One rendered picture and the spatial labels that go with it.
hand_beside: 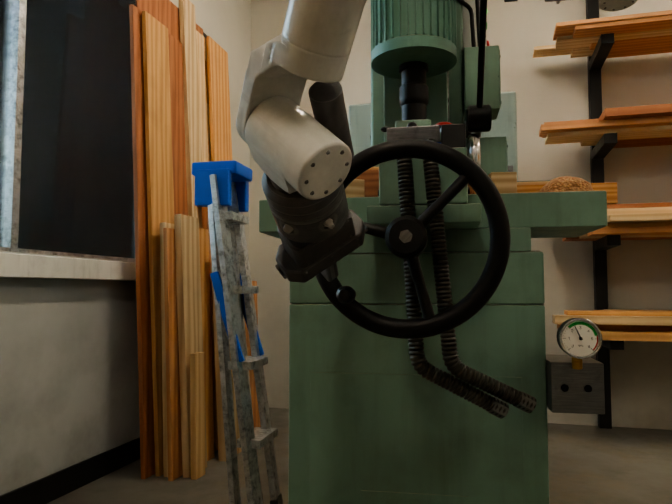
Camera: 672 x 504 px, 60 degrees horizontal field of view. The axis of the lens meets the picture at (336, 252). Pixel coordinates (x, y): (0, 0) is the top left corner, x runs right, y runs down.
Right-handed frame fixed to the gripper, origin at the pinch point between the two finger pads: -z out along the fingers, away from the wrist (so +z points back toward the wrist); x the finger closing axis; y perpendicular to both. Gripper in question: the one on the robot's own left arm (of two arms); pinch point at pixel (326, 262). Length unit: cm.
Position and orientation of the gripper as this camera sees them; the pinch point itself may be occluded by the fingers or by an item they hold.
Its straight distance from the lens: 78.1
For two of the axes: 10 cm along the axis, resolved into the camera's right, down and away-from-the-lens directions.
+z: -1.5, -5.6, -8.2
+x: 8.2, -5.4, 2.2
